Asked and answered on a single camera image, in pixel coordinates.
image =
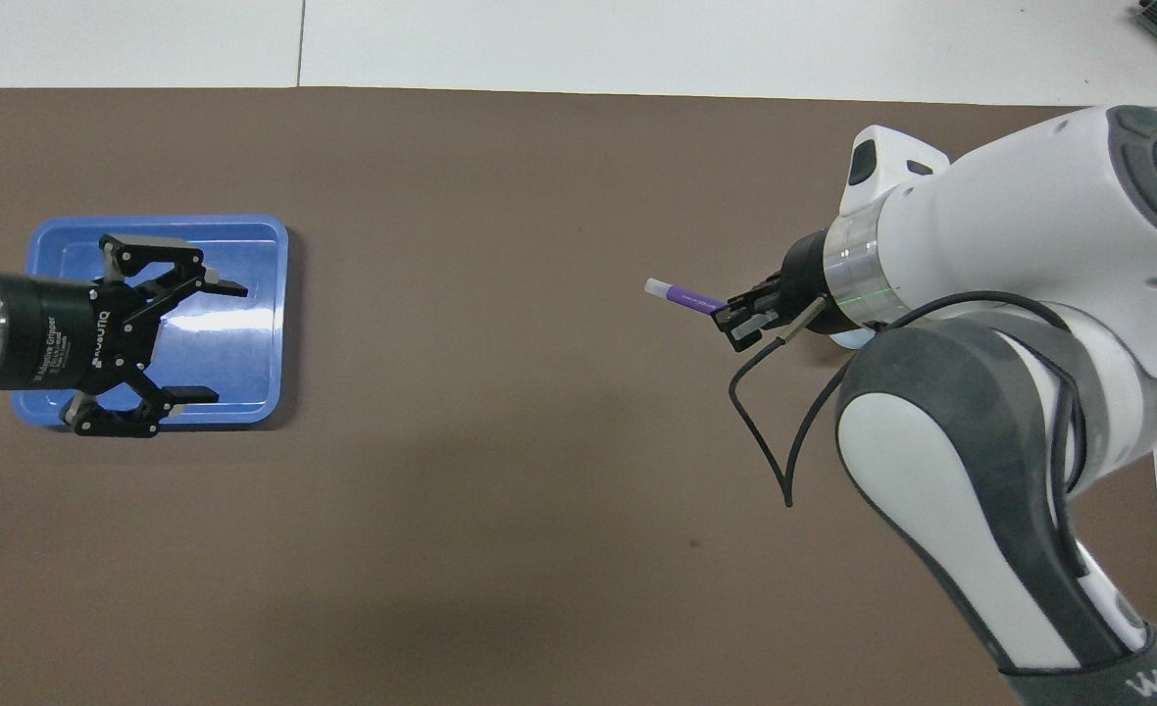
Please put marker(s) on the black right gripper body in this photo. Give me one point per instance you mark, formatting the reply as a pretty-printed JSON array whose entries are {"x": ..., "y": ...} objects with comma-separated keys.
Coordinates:
[{"x": 809, "y": 289}]

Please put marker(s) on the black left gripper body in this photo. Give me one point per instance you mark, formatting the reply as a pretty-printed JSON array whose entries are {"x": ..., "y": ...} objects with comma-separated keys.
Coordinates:
[{"x": 69, "y": 333}]

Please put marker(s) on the purple pen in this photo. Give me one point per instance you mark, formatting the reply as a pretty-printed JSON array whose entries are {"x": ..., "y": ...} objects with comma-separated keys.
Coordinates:
[{"x": 686, "y": 295}]

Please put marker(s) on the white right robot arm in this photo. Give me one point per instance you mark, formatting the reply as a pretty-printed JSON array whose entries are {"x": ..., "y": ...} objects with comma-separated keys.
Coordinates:
[{"x": 1010, "y": 245}]

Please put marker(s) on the blue plastic tray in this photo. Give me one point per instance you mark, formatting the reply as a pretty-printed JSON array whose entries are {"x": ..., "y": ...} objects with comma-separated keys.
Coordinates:
[{"x": 235, "y": 343}]

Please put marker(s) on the clear plastic cup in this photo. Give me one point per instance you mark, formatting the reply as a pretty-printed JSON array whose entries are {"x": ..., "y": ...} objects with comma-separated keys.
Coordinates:
[{"x": 848, "y": 339}]

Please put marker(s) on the brown table mat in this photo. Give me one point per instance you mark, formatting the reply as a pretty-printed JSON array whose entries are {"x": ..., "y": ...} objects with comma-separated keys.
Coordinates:
[{"x": 490, "y": 392}]

